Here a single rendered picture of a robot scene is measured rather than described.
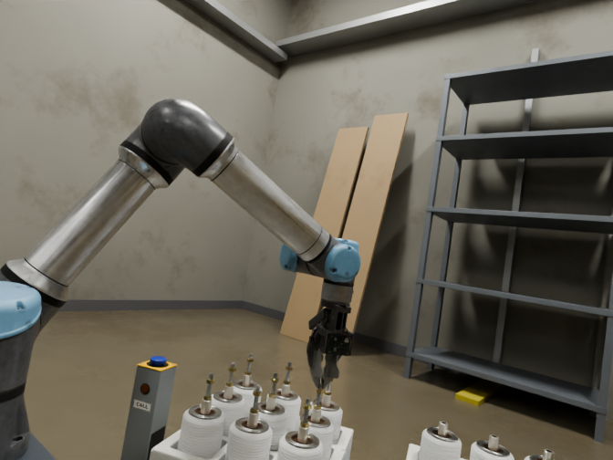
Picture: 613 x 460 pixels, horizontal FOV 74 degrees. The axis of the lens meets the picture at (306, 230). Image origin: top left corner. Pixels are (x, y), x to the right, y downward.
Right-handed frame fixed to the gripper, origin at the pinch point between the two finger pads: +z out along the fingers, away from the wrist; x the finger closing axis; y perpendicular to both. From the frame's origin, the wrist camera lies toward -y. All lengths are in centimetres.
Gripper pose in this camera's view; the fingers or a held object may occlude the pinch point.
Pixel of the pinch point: (319, 381)
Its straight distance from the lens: 107.4
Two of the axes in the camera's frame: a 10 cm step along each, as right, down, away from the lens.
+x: 9.2, 1.7, 3.4
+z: -1.6, 9.9, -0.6
